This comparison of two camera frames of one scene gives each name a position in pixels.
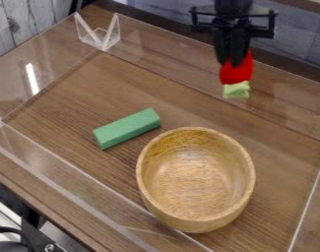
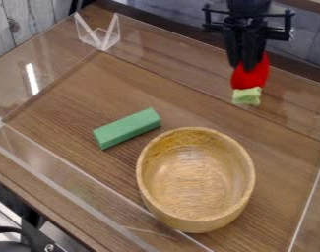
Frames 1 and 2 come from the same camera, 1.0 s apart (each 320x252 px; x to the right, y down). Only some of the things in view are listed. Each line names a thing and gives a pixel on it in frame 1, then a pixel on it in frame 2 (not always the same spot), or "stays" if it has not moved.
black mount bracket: [33, 240] stays
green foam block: [122, 129] stays
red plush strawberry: [235, 78] -> [253, 78]
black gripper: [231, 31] -> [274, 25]
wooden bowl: [195, 177] stays
